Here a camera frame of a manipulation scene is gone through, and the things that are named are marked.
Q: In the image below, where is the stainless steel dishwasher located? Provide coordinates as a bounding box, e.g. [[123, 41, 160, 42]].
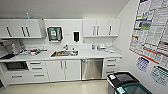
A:
[[81, 58, 104, 81]]

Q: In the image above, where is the blue white bottle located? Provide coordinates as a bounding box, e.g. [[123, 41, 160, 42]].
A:
[[91, 44, 96, 51]]

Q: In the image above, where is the chrome faucet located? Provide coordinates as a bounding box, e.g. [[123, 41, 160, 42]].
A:
[[63, 44, 70, 52]]

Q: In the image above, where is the steel sink basin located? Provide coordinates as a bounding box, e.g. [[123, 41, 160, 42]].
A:
[[50, 49, 79, 58]]

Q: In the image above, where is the white two-door base cabinet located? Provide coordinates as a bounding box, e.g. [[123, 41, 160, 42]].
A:
[[45, 59, 82, 83]]

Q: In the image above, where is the steel paper towel dispenser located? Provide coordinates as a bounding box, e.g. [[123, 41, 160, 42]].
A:
[[46, 26, 64, 43]]

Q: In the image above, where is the grey bin black lid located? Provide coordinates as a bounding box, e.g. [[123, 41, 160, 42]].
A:
[[106, 71, 139, 94]]

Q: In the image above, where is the light blue spray bottle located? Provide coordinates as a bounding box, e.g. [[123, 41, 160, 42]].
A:
[[25, 12, 31, 20]]

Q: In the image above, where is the black built-in microwave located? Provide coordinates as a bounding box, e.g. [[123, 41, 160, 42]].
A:
[[1, 60, 29, 72]]

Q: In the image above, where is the dark cabinet door handle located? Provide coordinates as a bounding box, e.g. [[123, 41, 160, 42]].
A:
[[96, 25, 100, 37], [5, 26, 13, 38], [108, 25, 113, 36], [25, 26, 31, 38], [92, 25, 97, 37], [20, 26, 27, 38]]

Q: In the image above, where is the white wall cabinet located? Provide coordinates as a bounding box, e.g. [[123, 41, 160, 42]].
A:
[[0, 18, 44, 39], [82, 17, 122, 38]]

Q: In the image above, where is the round recycling wall sign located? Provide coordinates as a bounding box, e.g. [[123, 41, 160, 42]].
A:
[[149, 64, 168, 86], [135, 56, 150, 73]]

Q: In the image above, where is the large printed wall poster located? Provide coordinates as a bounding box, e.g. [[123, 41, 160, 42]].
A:
[[129, 0, 168, 69]]

